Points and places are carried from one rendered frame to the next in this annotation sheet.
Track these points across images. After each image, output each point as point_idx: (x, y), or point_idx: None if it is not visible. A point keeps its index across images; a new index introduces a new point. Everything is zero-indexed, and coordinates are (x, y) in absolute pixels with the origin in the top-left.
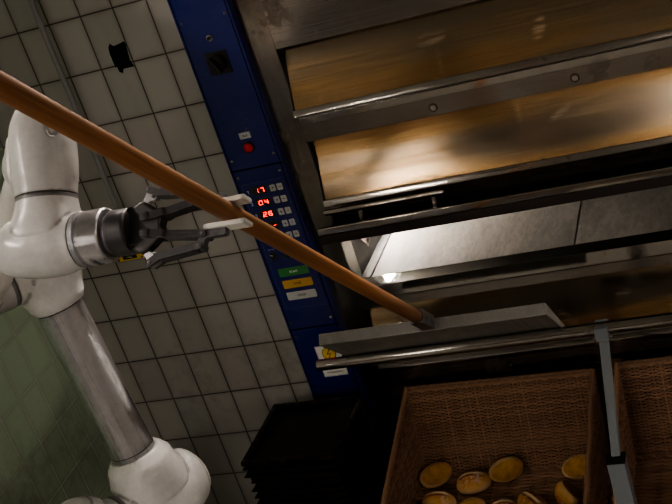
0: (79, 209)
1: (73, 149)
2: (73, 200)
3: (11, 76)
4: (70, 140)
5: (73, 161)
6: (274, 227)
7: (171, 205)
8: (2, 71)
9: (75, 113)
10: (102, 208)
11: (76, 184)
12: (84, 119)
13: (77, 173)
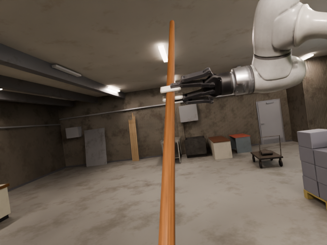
0: (255, 64)
1: (254, 29)
2: (253, 58)
3: (169, 34)
4: (253, 24)
5: (253, 37)
6: (165, 117)
7: (196, 80)
8: (169, 33)
9: (169, 43)
10: (232, 68)
11: (255, 50)
12: (168, 45)
13: (255, 44)
